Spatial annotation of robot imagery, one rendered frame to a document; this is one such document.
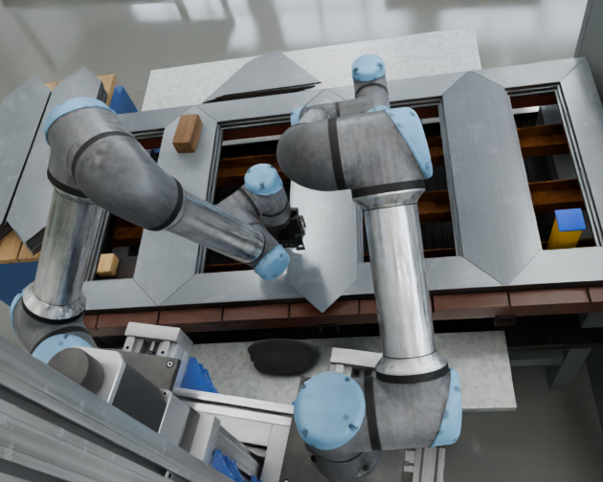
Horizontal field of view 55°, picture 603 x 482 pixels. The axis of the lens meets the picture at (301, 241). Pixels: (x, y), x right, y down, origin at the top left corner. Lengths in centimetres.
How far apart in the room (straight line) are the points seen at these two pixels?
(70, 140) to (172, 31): 297
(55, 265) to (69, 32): 329
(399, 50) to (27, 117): 134
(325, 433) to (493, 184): 93
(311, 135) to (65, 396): 54
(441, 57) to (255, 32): 175
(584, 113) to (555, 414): 104
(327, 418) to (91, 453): 44
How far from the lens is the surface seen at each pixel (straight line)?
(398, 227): 90
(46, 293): 118
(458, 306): 148
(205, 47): 369
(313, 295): 149
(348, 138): 90
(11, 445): 51
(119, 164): 91
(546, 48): 331
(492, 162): 169
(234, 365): 166
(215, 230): 104
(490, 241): 154
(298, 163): 92
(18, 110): 240
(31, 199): 206
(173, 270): 165
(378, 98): 131
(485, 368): 158
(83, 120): 98
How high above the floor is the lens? 216
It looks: 56 degrees down
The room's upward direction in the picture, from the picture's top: 20 degrees counter-clockwise
